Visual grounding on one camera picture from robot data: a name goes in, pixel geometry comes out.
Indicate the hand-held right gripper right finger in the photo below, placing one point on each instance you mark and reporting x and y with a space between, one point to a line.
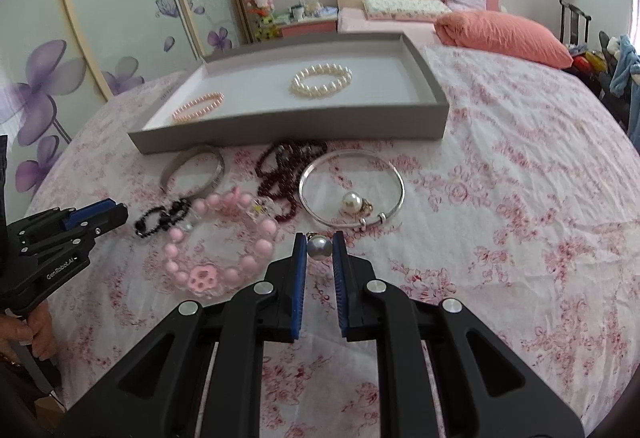
340 283

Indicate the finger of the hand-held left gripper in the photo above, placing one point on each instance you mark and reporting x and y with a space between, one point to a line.
92 208
110 218

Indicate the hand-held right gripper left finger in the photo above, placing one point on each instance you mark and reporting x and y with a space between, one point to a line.
299 283

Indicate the grey pearl earring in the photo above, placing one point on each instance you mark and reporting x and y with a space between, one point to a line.
319 248

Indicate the thin silver bangle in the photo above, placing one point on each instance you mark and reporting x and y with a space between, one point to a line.
372 220

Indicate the white pearl earring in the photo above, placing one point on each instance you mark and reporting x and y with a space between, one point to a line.
351 203

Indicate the wide silver bangle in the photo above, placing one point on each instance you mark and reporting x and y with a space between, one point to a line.
172 166

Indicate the grey jewelry tray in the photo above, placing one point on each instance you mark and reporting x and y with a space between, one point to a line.
300 134

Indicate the person's left hand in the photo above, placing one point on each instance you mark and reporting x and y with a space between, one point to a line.
32 333

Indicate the pink floral bedspread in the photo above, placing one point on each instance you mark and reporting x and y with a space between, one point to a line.
500 218

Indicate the green yellow plush toy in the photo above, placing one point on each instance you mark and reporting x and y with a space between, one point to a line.
265 26

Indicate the pink nightstand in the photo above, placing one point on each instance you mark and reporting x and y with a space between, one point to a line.
307 27

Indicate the bed with pink sheet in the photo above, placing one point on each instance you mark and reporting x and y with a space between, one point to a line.
380 26

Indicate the white mug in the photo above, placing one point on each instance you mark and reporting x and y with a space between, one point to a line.
297 11

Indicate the blue tissue pack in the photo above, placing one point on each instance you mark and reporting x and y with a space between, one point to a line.
327 11

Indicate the floral pillow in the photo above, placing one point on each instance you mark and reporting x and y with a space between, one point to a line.
405 8

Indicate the coral folded duvet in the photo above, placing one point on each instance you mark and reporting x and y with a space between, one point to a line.
500 36

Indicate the red yellow cloth bundle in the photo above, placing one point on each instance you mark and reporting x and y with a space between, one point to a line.
587 61

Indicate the dark wooden chair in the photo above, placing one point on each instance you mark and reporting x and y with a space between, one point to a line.
575 18

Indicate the black office chair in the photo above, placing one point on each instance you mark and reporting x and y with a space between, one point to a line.
606 48

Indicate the blue garment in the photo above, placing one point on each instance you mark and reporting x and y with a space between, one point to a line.
627 63

